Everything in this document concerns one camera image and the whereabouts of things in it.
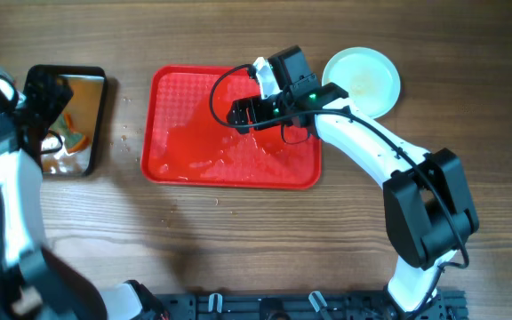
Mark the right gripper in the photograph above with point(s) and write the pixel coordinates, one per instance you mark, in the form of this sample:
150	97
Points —
254	103

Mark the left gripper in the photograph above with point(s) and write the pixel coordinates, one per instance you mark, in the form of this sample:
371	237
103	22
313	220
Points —
53	107

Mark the orange green sponge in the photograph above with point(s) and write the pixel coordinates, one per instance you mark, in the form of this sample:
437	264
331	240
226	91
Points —
73	140

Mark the white plate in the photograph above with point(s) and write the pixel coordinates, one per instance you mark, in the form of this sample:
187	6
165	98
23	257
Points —
370	78

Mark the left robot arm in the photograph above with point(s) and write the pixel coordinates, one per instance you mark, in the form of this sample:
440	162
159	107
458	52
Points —
35	283

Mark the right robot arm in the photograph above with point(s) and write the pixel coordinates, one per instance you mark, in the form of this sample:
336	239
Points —
429	210

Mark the red plastic tray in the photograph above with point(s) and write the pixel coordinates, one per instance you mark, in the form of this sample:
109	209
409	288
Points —
184	145

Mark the black water basin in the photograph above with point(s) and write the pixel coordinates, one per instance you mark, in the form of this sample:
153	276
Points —
90	88

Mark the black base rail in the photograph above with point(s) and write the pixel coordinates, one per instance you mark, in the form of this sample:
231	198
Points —
368	305

